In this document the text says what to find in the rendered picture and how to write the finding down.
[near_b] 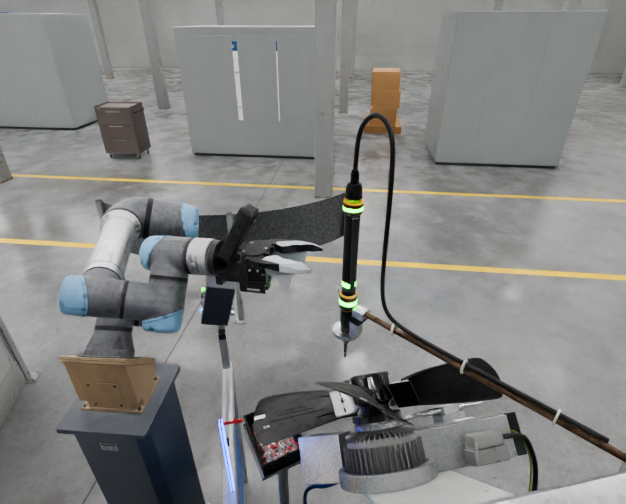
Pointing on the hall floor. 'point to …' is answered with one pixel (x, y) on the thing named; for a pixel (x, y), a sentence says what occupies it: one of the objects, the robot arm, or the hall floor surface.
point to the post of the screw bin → (284, 487)
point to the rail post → (240, 437)
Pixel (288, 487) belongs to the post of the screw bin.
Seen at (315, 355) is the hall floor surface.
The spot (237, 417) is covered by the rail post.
